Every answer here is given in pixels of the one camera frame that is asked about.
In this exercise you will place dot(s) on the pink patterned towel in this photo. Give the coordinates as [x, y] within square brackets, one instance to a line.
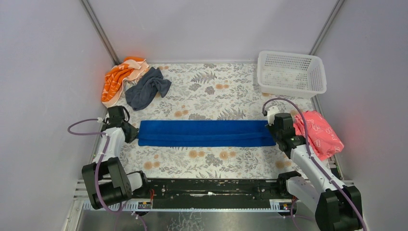
[321, 136]

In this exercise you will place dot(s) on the dark grey towel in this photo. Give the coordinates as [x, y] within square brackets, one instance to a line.
[138, 97]

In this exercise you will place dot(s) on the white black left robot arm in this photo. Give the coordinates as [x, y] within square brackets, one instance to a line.
[105, 179]

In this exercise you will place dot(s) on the orange white towel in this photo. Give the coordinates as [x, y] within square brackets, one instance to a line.
[132, 69]

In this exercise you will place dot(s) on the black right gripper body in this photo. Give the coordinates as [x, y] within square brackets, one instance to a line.
[275, 131]

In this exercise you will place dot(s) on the white plastic basket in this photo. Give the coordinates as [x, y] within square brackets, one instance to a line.
[290, 74]

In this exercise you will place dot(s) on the floral tablecloth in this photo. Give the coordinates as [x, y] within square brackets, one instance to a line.
[206, 92]

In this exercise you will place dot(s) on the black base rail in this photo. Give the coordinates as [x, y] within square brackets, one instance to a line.
[214, 194]

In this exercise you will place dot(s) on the blue towel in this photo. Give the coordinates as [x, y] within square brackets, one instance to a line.
[204, 133]

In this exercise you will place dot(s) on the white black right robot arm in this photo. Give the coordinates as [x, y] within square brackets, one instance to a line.
[336, 206]

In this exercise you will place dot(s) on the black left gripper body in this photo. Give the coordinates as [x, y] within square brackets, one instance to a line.
[132, 132]

